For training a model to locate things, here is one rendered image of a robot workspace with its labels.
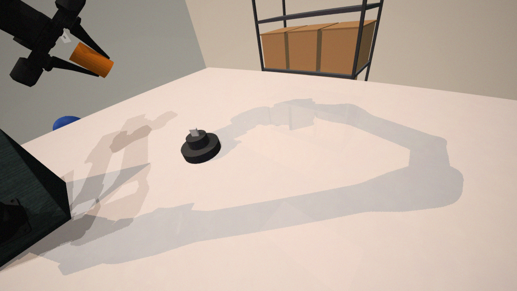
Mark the orange knob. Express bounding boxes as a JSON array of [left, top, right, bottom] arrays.
[[69, 42, 114, 78]]

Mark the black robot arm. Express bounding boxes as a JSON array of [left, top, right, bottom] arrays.
[[0, 37, 34, 248]]

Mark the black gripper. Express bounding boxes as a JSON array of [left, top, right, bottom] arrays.
[[0, 0, 110, 87]]

